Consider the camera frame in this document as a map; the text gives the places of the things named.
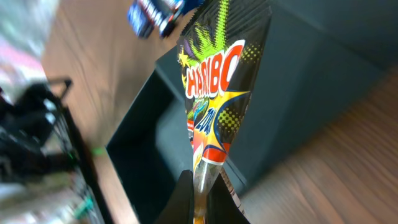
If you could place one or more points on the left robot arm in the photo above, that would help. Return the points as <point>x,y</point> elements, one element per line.
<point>31,144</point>

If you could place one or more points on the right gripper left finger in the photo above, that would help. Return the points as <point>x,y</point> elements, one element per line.
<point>179,208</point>

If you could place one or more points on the black mounting rail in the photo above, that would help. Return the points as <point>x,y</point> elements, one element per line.
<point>81,174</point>

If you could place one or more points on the dark green box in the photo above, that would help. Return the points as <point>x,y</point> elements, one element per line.
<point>319,141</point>

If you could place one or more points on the Dairy Milk chocolate bar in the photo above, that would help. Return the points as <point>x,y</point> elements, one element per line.
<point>145,15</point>

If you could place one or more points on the black Haribo candy bag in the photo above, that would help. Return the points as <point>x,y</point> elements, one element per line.
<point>219,52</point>

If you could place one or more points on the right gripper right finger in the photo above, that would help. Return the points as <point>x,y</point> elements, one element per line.
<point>221,209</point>

